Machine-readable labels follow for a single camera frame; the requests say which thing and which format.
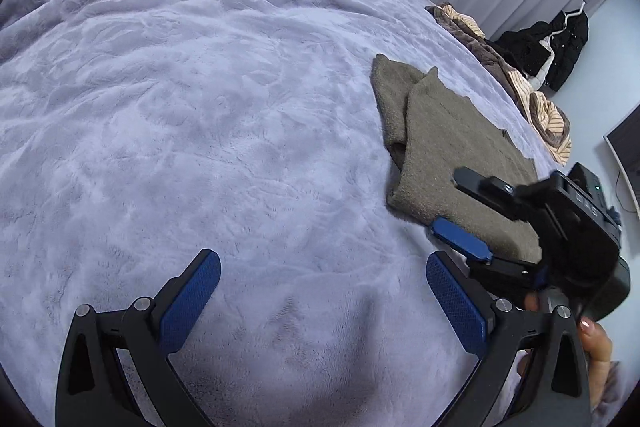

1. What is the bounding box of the olive green towel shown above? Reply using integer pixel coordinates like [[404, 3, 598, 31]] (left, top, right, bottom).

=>
[[371, 53, 544, 264]]

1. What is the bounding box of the lavender plush blanket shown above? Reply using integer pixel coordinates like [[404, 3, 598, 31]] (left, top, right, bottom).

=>
[[0, 0, 568, 427]]

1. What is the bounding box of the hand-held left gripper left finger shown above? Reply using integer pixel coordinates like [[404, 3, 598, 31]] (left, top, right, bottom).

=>
[[55, 248, 222, 427]]

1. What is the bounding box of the person's right hand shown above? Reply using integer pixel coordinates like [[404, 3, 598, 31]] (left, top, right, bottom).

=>
[[577, 317, 614, 409]]

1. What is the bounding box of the white clothes hanger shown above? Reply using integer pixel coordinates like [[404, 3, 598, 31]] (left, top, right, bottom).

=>
[[542, 2, 587, 44]]

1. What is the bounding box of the brown striped bedding pile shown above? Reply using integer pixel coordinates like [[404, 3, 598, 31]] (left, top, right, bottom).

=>
[[440, 4, 573, 166]]

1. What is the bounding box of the grey brown fleece garment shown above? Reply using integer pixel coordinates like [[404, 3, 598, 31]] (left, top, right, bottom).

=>
[[425, 4, 561, 148]]

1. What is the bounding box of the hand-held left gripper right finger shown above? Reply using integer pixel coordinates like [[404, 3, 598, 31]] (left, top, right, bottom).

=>
[[425, 251, 593, 427]]

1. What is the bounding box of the person's right forearm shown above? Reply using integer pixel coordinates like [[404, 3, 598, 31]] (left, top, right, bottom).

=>
[[592, 359, 624, 410]]

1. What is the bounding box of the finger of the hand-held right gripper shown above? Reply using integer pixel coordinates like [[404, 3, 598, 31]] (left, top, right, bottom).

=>
[[431, 216, 544, 303], [452, 167, 557, 234]]

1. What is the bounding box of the dark monitor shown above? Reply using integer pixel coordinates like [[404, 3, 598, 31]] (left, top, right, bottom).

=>
[[603, 104, 640, 208]]

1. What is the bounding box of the black cable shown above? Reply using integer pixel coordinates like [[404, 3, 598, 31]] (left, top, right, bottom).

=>
[[611, 167, 627, 214]]

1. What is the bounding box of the black jacket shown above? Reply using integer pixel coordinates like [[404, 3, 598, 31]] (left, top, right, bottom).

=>
[[492, 9, 590, 92]]

